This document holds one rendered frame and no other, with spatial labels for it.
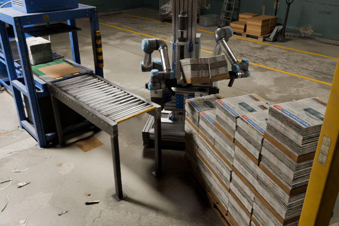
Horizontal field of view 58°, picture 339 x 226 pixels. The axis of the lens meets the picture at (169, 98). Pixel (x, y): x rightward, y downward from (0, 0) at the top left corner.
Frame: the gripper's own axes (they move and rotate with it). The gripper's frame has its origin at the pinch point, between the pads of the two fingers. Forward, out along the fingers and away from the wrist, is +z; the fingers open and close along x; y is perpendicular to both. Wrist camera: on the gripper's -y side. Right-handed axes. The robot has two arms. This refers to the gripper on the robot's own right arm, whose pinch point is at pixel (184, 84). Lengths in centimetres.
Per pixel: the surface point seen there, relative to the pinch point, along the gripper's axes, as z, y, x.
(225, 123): 5, -30, -67
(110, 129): -76, -29, -14
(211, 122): 4, -32, -44
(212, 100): 24.0, -18.0, -6.1
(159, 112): -27.5, -23.2, 3.6
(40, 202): -146, -94, 27
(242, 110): 14, -20, -80
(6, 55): -174, 55, 132
